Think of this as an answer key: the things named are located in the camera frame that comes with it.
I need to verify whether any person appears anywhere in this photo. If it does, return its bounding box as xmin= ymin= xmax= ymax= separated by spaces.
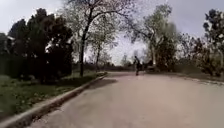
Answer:
xmin=132 ymin=55 xmax=142 ymax=77

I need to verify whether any bare branching tree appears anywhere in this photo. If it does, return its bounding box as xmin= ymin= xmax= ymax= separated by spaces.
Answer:
xmin=62 ymin=0 xmax=138 ymax=78

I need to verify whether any pale gravel path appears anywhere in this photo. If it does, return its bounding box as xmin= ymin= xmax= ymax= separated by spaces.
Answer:
xmin=25 ymin=71 xmax=224 ymax=128

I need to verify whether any leafy tree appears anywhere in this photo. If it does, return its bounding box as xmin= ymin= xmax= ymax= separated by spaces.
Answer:
xmin=126 ymin=3 xmax=183 ymax=73

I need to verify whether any group of dark trees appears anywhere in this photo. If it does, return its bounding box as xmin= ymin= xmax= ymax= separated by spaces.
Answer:
xmin=0 ymin=7 xmax=75 ymax=85

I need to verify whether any stone kerb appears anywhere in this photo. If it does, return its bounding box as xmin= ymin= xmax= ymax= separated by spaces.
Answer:
xmin=0 ymin=72 xmax=109 ymax=128
xmin=146 ymin=71 xmax=224 ymax=86

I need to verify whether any group of bushes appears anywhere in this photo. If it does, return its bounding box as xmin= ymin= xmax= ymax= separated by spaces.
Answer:
xmin=179 ymin=8 xmax=224 ymax=78

